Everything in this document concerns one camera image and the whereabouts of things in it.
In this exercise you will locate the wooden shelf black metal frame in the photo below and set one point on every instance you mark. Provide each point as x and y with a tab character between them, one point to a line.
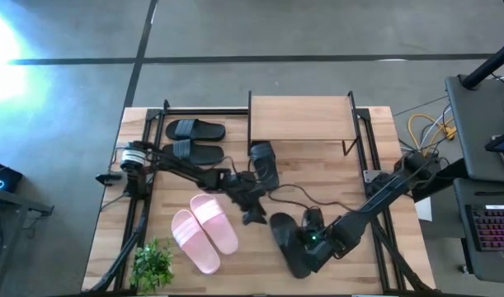
301	117

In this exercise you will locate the dark grey desk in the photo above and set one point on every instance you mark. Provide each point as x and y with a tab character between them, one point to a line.
482	268

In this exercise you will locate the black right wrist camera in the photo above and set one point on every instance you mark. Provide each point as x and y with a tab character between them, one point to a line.
313	218

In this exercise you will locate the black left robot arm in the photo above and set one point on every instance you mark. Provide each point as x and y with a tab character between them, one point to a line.
185	169

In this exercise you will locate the white paper sheet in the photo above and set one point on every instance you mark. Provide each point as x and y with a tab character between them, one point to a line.
423	210

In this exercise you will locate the black device blue light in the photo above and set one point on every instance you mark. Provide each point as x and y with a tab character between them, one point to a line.
2	175

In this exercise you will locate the pink slide sandal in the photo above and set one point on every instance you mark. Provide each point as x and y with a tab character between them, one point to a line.
194	241
214	224

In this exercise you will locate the black metal table frame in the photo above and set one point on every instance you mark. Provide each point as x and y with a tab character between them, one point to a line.
202	111

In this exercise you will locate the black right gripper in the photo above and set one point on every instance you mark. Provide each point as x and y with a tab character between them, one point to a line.
319	255

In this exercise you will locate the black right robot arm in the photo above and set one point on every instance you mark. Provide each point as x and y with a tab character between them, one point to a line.
383	194

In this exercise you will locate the black metal stand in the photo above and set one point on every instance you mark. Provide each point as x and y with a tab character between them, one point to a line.
12	202

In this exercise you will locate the small green potted plant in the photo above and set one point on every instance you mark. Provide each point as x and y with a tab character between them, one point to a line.
152	266

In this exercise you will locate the backlit keyboard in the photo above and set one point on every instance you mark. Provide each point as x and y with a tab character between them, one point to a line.
495	227

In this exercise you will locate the black slide sandal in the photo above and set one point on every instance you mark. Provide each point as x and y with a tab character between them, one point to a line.
263	163
286	235
194	153
194	130

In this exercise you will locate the black pole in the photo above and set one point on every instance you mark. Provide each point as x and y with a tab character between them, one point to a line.
488	64

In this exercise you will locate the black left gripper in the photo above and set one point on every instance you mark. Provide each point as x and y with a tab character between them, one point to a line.
247	189

